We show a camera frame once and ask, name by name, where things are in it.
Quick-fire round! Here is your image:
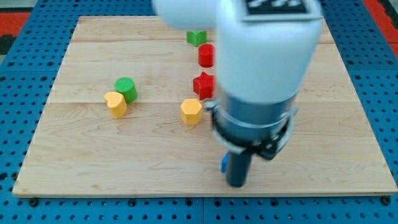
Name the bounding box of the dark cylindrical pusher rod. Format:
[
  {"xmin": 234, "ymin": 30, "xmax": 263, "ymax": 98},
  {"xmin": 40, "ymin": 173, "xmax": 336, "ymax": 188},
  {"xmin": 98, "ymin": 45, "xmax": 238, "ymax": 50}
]
[{"xmin": 226, "ymin": 151, "xmax": 252, "ymax": 188}]

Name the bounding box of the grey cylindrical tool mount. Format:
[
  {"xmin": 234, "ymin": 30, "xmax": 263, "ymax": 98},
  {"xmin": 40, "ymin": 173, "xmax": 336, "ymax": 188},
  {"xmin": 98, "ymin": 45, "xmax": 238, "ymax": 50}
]
[{"xmin": 204, "ymin": 88, "xmax": 298, "ymax": 161}]

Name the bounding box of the blue block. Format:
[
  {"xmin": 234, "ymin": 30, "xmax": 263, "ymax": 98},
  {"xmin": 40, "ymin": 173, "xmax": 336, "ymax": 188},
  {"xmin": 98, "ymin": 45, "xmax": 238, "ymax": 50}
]
[{"xmin": 220, "ymin": 153, "xmax": 229, "ymax": 174}]

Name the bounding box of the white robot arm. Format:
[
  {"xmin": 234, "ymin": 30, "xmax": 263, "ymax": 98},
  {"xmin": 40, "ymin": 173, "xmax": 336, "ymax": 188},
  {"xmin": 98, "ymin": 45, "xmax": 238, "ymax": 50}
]
[{"xmin": 152, "ymin": 0, "xmax": 323, "ymax": 187}]

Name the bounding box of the yellow hexagon block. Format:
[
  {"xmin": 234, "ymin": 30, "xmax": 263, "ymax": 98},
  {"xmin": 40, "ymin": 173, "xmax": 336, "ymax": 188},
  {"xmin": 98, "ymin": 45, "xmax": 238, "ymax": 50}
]
[{"xmin": 180, "ymin": 99, "xmax": 203, "ymax": 125}]

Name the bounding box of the red star block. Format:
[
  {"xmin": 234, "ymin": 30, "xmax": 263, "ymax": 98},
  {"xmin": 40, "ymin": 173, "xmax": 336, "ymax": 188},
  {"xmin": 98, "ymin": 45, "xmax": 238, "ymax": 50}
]
[{"xmin": 193, "ymin": 72, "xmax": 215, "ymax": 100}]

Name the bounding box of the red cylinder block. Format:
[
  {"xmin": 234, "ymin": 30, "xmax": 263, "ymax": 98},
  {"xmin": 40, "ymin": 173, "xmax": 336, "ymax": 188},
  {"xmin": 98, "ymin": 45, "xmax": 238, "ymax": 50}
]
[{"xmin": 198, "ymin": 44, "xmax": 215, "ymax": 68}]

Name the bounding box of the green star block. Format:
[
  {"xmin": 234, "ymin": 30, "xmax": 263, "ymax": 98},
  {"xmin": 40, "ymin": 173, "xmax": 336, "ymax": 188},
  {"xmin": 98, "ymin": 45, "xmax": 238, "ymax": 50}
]
[{"xmin": 186, "ymin": 30, "xmax": 207, "ymax": 47}]

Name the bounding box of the wooden board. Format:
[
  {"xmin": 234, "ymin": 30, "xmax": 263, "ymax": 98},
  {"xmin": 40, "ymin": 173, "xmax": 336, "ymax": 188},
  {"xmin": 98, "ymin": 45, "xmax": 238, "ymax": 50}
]
[{"xmin": 13, "ymin": 16, "xmax": 397, "ymax": 198}]

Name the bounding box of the yellow heart block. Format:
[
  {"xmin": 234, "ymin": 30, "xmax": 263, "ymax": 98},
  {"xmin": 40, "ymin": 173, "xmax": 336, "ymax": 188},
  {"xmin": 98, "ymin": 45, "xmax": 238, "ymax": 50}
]
[{"xmin": 104, "ymin": 91, "xmax": 127, "ymax": 119}]

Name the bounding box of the green cylinder block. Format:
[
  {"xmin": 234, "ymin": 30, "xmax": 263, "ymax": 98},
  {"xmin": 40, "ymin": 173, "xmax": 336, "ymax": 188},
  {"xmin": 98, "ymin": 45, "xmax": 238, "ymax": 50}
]
[{"xmin": 114, "ymin": 77, "xmax": 137, "ymax": 103}]

